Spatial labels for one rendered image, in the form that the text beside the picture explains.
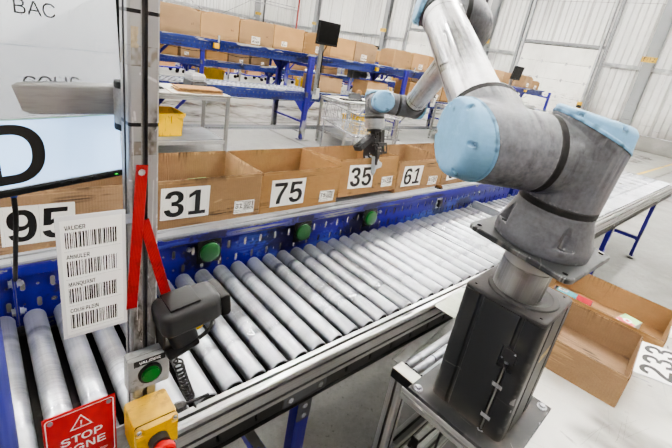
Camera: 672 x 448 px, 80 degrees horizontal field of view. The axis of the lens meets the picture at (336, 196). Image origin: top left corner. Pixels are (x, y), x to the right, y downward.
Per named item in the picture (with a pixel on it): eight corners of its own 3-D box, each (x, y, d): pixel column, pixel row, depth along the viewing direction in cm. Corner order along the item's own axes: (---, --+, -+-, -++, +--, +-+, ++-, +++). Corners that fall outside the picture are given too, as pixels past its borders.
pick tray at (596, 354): (615, 409, 105) (630, 379, 101) (478, 329, 128) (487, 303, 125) (631, 361, 125) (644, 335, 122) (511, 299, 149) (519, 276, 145)
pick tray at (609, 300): (652, 369, 123) (666, 343, 120) (528, 304, 148) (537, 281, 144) (665, 335, 143) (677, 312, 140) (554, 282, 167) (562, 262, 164)
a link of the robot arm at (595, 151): (619, 220, 75) (670, 131, 68) (538, 207, 72) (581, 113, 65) (570, 187, 89) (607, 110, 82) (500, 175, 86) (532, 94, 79)
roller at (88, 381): (132, 440, 78) (120, 463, 78) (76, 298, 113) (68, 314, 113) (105, 445, 74) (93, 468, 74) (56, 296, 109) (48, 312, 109)
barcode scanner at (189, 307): (235, 336, 73) (232, 289, 68) (169, 368, 65) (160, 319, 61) (219, 315, 77) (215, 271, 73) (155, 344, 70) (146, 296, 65)
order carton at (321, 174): (258, 215, 151) (262, 173, 145) (223, 188, 170) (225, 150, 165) (336, 203, 176) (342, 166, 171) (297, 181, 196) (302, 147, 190)
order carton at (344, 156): (337, 197, 175) (341, 159, 171) (297, 181, 196) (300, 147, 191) (395, 188, 201) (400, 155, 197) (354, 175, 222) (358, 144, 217)
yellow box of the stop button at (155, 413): (138, 472, 66) (138, 441, 64) (123, 433, 72) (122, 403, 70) (220, 429, 76) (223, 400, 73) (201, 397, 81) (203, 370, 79)
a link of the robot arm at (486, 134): (576, 148, 65) (472, -21, 116) (477, 129, 62) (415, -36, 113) (524, 208, 76) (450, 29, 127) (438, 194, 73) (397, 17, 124)
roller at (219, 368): (226, 407, 92) (228, 391, 90) (151, 290, 127) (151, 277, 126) (246, 398, 95) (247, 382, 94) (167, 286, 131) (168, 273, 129)
